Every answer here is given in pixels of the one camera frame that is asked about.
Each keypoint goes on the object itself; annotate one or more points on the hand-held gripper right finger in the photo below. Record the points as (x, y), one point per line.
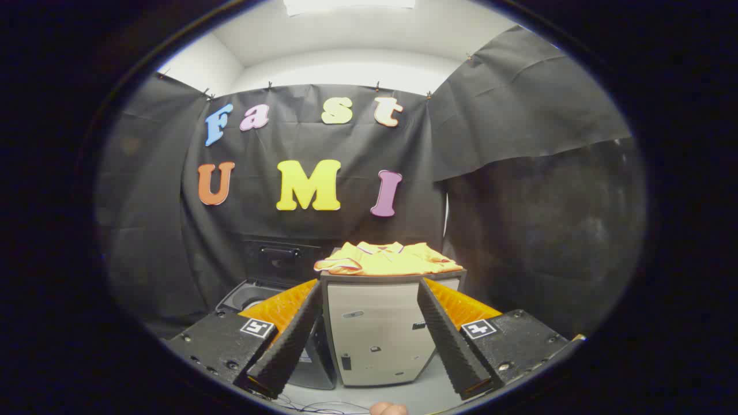
(447, 340)

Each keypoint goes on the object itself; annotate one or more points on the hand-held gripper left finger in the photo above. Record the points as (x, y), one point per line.
(291, 340)

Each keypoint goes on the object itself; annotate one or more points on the dark grey washing machine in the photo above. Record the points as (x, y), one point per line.
(245, 295)

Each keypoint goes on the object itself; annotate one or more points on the transparent washing machine lid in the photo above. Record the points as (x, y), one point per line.
(282, 256)

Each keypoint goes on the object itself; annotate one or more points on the yellow-orange polo shirt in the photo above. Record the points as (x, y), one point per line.
(386, 259)

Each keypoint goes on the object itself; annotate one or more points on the grey cabinet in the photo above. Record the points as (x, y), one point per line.
(375, 323)

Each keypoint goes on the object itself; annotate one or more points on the ceiling light panel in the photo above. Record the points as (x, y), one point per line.
(349, 4)

